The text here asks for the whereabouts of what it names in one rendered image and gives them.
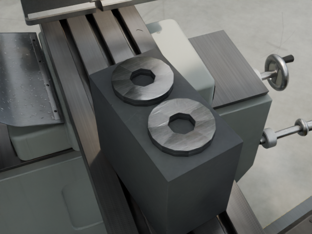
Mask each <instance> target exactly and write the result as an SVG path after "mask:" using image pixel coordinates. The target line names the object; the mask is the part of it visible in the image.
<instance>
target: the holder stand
mask: <svg viewBox="0 0 312 234"><path fill-rule="evenodd" d="M89 81H90V87H91V94H92V100H93V106H94V112H95V118H96V124H97V132H98V138H99V143H100V149H101V150H102V152H103V153H104V155H105V156H106V158H107V159H108V161H109V162H110V164H111V165H112V167H113V168H114V170H115V171H116V173H117V174H118V176H119V177H120V179H121V180H122V182H123V183H124V185H125V186H126V188H127V189H128V191H129V192H130V194H131V195H132V197H133V199H134V200H135V202H136V203H137V205H138V206H139V208H140V209H141V211H142V212H143V214H144V215H145V217H146V218H147V220H148V221H149V223H150V224H151V226H152V227H153V229H154V230H155V232H156V233H157V234H187V233H188V232H190V231H192V230H193V229H195V228H197V227H198V226H200V225H202V224H203V223H205V222H207V221H209V220H210V219H212V218H214V217H215V216H217V215H219V214H220V213H222V212H224V211H225V210H226V209H227V206H228V201H229V198H230V194H231V190H232V186H233V182H234V177H235V174H236V170H237V166H238V162H239V158H240V155H241V150H242V146H243V140H242V139H241V138H240V137H239V136H238V135H237V134H236V133H235V131H234V130H233V129H232V128H231V127H230V126H229V125H228V124H227V123H226V122H225V121H224V120H223V119H222V118H221V116H220V115H219V114H218V113H217V112H216V111H215V110H214V109H213V108H212V107H211V106H210V105H209V104H208V103H207V101H206V100H205V99H204V98H203V97H202V96H201V95H200V94H199V93H198V92H197V91H196V90H195V89H194V87H193V86H192V85H191V84H190V83H189V82H188V81H187V80H186V79H185V78H184V77H183V76H182V75H181V74H180V72H179V71H178V70H177V69H176V68H175V67H174V66H173V65H172V64H171V63H170V62H169V61H168V60H167V59H166V58H165V57H164V56H163V55H162V54H161V53H160V51H159V50H158V49H157V48H153V49H151V50H148V51H146V52H143V53H141V54H139V55H136V56H134V57H132V58H129V59H127V60H124V61H122V62H119V63H117V64H115V65H112V66H109V67H107V68H105V69H102V70H100V71H97V72H95V73H93V74H90V75H89Z"/></svg>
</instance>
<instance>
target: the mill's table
mask: <svg viewBox="0 0 312 234"><path fill-rule="evenodd" d="M39 27H40V30H41V33H42V36H43V39H44V42H45V45H46V48H47V51H48V54H49V57H50V60H51V63H52V66H53V69H54V72H55V75H56V78H57V81H58V84H59V88H60V91H61V94H62V97H63V100H64V103H65V106H66V109H67V112H68V115H69V118H70V121H71V124H72V127H73V130H74V133H75V136H76V139H77V142H78V145H79V149H80V152H81V155H82V158H83V161H84V164H85V167H86V170H87V173H88V176H89V179H90V182H91V185H92V188H93V191H94V194H95V197H96V200H97V203H98V206H99V210H100V213H101V216H102V218H103V221H104V225H105V228H106V231H107V234H157V233H156V232H155V230H154V229H153V227H152V226H151V224H150V223H149V221H148V220H147V218H146V217H145V215H144V214H143V212H142V211H141V209H140V208H139V206H138V205H137V203H136V202H135V200H134V199H133V197H132V195H131V194H130V192H129V191H128V189H127V188H126V186H125V185H124V183H123V182H122V180H121V179H120V177H119V176H118V174H117V173H116V171H115V170H114V168H113V167H112V165H111V164H110V162H109V161H108V159H107V158H106V156H105V155H104V153H103V152H102V150H101V149H100V143H99V138H98V130H97V124H96V118H95V112H94V106H93V100H92V94H91V87H90V81H89V75H90V74H93V73H95V72H98V71H100V70H102V69H105V68H107V67H109V66H112V65H115V64H117V63H119V62H122V61H124V60H127V59H129V58H132V57H134V56H136V55H139V54H141V53H143V52H146V51H148V50H151V49H153V48H157V49H158V50H159V51H160V49H159V47H158V45H157V44H156V42H155V40H154V39H153V37H152V35H151V33H150V32H149V30H148V28H147V26H146V24H145V23H144V21H143V19H142V17H141V16H140V14H139V12H138V11H137V9H136V7H135V5H132V6H126V7H122V8H117V9H112V10H107V11H103V9H102V8H96V13H91V14H87V15H82V16H77V17H72V18H67V19H61V20H57V21H52V22H47V23H42V24H39ZM160 53H161V54H162V52H161V51H160ZM187 234H266V233H265V231H264V230H263V228H262V226H261V224H260V223H259V221H258V219H257V218H256V216H255V214H254V212H253V211H252V209H251V207H250V205H249V204H248V202H247V200H246V199H245V197H244V195H243V193H242V191H241V190H240V188H239V186H238V184H237V183H236V181H235V179H234V182H233V186H232V190H231V194H230V198H229V201H228V205H227V209H226V210H225V211H224V212H222V213H220V214H219V215H217V216H215V217H214V218H212V219H210V220H209V221H207V222H205V223H203V224H202V225H200V226H198V227H197V228H195V229H193V230H192V231H190V232H188V233H187Z"/></svg>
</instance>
